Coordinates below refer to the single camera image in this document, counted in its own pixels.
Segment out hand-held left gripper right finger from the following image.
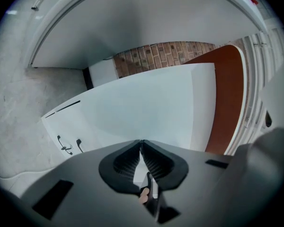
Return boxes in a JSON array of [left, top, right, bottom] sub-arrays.
[[141, 139, 189, 190]]

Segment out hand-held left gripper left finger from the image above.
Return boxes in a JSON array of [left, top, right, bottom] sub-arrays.
[[98, 139, 142, 195]]

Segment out white desk drawer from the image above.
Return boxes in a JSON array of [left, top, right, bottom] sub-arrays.
[[41, 63, 216, 156]]

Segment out brown wooden desk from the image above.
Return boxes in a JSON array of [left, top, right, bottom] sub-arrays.
[[181, 44, 249, 156]]

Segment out person's left hand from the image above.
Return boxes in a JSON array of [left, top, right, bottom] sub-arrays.
[[138, 187, 150, 205]]

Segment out small white cabinet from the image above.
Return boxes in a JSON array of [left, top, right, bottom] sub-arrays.
[[82, 57, 119, 91]]

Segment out small black object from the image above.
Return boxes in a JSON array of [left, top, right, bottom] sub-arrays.
[[264, 110, 273, 128]]

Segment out large white panel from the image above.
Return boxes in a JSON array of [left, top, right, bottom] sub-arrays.
[[28, 0, 268, 70]]

